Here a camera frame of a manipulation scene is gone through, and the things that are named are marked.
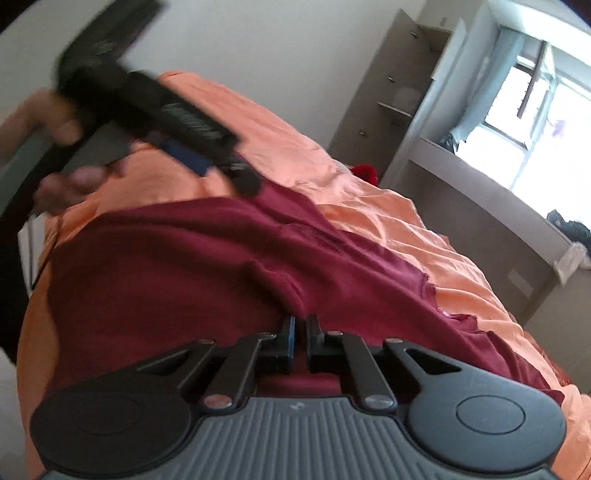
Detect light blue curtain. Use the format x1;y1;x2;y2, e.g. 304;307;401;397
450;28;527;148

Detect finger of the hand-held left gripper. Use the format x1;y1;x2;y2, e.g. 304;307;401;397
159;137;213;178
210;154;265;197

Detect black clothes pile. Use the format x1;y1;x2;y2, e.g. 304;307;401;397
545;210;591;245

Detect dark red garment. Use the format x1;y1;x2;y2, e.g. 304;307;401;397
46;182;566;407

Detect person's left hand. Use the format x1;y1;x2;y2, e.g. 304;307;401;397
0;89;127;216

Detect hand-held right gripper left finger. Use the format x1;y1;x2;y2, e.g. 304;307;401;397
136;316;296;410

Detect red plush item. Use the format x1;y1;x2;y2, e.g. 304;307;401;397
348;164;382;186

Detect window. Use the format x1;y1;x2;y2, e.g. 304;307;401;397
480;28;591;222

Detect orange bed sheet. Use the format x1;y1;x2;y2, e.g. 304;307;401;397
16;69;591;480

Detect white cloth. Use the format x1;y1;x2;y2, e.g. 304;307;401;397
554;242;591;287

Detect beige drawer cabinet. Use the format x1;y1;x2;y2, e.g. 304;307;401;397
328;9;455;185

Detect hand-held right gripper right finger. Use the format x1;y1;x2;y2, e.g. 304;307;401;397
305;315;462;411

